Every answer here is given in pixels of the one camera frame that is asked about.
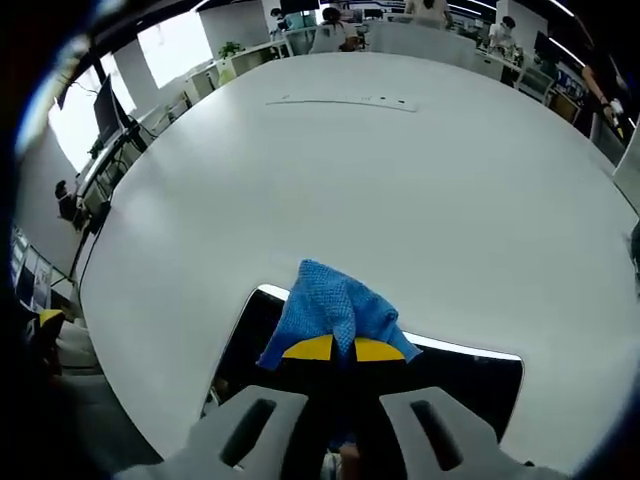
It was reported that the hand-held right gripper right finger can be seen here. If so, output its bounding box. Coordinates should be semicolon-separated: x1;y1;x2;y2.
349;337;501;480

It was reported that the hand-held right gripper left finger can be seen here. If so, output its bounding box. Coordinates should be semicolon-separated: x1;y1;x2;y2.
188;334;346;480

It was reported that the blue cleaning cloth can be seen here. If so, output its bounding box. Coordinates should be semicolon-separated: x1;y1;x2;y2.
255;258;424;371

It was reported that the person's right hand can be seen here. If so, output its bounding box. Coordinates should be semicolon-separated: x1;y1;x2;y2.
340;443;362;480

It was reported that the black computer monitor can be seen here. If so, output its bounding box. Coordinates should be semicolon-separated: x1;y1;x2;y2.
93;74;131;146

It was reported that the white low cabinet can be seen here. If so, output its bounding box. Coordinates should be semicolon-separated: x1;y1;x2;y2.
184;39;294;101

